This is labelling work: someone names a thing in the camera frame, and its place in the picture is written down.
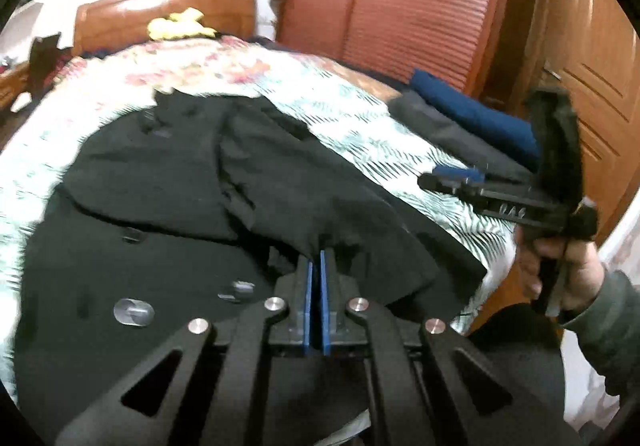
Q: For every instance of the black coat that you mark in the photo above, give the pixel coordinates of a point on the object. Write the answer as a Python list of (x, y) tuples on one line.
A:
[(194, 208)]

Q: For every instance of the green sleeve forearm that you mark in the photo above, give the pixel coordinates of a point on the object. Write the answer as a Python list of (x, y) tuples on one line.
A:
[(608, 333)]

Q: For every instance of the wooden headboard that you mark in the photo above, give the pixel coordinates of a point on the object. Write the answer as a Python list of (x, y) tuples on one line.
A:
[(115, 24)]

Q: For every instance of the wooden desk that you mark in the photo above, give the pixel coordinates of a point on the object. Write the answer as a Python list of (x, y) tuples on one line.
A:
[(12, 83)]

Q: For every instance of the yellow plush toy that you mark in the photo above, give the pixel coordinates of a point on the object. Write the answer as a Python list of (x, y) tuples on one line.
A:
[(179, 26)]

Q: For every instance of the dark wooden chair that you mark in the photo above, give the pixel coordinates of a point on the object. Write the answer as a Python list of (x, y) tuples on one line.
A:
[(43, 56)]

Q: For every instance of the leaf pattern bed quilt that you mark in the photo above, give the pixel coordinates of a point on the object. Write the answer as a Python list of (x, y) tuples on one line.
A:
[(354, 124)]

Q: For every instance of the person's right hand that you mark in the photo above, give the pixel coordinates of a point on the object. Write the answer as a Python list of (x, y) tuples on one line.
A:
[(581, 275)]

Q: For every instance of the folded navy blue garment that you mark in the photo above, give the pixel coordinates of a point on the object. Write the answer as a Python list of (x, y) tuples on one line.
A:
[(511, 135)]

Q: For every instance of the floral blanket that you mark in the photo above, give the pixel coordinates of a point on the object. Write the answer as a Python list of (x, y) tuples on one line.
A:
[(208, 66)]

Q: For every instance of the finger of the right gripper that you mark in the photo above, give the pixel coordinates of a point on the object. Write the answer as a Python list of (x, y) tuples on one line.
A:
[(462, 174), (450, 185)]

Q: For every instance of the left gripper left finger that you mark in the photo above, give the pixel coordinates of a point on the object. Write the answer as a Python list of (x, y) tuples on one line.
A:
[(290, 335)]

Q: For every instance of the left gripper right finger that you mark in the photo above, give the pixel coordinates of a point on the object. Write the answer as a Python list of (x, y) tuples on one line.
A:
[(341, 335)]

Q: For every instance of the folded dark grey garment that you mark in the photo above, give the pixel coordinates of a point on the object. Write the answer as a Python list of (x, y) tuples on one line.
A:
[(483, 161)]

